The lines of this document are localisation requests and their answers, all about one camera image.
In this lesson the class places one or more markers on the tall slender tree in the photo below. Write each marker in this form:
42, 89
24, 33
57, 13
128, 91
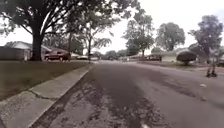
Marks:
141, 33

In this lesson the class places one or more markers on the robot's own part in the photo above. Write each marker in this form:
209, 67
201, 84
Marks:
145, 126

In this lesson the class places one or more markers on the round clipped bush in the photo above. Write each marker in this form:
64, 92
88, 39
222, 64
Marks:
186, 56

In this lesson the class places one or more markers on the round-crowned tree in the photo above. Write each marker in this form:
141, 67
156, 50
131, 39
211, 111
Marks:
170, 35

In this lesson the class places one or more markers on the pale house with fence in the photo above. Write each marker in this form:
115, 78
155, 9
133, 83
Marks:
15, 51

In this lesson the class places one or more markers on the red vehicle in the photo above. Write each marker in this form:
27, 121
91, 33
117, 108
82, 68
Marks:
57, 55

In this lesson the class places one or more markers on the pale concrete kerb strip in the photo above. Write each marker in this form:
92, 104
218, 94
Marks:
40, 96

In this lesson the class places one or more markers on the dark vehicle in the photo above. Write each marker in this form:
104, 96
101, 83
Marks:
153, 57

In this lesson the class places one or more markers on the grass strip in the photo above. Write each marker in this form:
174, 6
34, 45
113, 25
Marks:
166, 63

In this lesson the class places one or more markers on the dark bushy tree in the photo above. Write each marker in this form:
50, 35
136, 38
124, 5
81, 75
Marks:
209, 31

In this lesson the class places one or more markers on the grey asphalt road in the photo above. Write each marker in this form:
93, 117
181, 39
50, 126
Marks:
133, 90

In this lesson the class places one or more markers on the grass verge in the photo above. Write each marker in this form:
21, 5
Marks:
30, 75

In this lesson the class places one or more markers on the pale low house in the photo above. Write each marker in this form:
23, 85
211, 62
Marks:
169, 56

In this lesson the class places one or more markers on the person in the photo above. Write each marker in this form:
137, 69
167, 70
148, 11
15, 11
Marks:
212, 61

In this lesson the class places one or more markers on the large thick-trunked tree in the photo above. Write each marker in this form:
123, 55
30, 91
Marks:
36, 46

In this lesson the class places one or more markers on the slim young tree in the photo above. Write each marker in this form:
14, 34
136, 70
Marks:
89, 43

